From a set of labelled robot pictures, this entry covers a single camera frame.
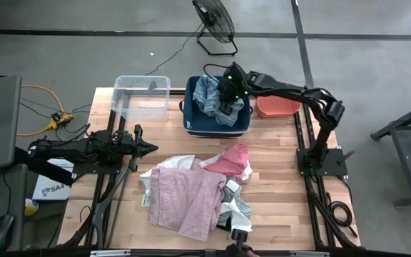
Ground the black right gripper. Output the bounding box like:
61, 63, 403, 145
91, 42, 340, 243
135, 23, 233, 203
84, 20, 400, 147
218, 73, 245, 115

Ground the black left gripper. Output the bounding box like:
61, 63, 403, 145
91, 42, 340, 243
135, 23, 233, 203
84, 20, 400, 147
111, 124, 159, 173

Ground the blue striped cloth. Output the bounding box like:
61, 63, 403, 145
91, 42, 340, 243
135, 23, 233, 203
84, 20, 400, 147
192, 74, 245, 128

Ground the dark pink cloth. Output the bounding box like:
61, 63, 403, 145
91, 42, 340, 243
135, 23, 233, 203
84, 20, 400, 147
203, 143, 251, 179

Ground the large light pink cloth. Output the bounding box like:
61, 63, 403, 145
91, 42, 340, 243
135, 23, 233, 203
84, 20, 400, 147
148, 166, 228, 242

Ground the grey-green knit cloth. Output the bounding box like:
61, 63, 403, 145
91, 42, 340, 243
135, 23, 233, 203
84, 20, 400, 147
221, 180, 253, 219

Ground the clear plastic bin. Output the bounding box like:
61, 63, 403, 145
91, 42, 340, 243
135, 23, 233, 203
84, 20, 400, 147
111, 74, 171, 123

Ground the orange plastic bin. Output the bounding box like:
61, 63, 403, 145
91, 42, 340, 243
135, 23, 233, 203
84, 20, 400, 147
255, 95, 302, 119

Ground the black floor fan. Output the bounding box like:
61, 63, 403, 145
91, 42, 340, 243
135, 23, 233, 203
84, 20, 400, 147
191, 0, 239, 57

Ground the white cardboard box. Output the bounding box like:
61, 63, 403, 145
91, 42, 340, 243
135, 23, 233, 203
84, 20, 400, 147
32, 158, 74, 201

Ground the yellow ball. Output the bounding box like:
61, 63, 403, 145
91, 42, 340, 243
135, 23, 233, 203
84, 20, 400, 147
24, 198, 39, 217

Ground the dark grey desk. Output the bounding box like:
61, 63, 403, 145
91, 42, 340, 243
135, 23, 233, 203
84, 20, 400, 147
0, 163, 29, 254

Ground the black computer mouse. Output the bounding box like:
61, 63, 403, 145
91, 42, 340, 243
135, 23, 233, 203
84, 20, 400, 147
0, 213, 16, 251

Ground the black fan cable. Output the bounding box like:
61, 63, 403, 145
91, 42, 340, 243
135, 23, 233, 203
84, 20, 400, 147
130, 21, 205, 89

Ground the black aluminium table frame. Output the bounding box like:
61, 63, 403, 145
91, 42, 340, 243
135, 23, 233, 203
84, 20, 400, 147
61, 87, 188, 251
293, 106, 362, 251

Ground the yellow extension cord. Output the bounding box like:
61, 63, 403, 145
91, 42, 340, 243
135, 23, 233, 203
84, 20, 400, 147
0, 60, 75, 138

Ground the silver metal bracket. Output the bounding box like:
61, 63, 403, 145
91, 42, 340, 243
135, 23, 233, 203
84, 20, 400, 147
90, 249, 131, 257
290, 251, 330, 257

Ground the coiled black cable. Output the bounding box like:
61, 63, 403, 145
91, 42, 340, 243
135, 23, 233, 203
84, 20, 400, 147
326, 192, 358, 238

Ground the black metal stand frame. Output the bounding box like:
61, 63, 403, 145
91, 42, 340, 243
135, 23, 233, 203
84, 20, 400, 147
369, 98, 411, 208

